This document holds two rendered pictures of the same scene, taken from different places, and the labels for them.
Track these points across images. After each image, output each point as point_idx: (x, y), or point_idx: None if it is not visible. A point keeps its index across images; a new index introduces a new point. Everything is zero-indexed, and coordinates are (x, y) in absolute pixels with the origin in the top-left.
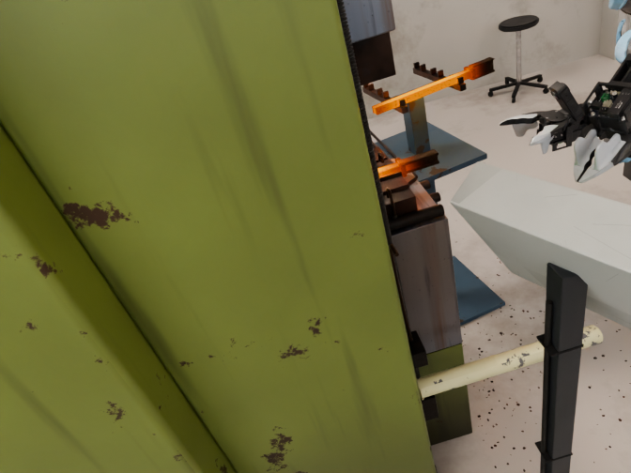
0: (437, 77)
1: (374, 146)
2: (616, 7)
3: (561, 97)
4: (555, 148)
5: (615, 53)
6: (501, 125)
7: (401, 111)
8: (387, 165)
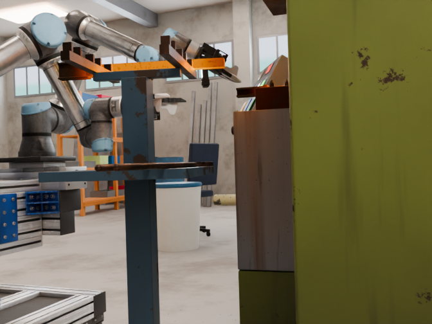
0: (100, 66)
1: (174, 164)
2: (59, 45)
3: (152, 80)
4: (158, 118)
5: (153, 55)
6: (169, 97)
7: (196, 75)
8: (275, 86)
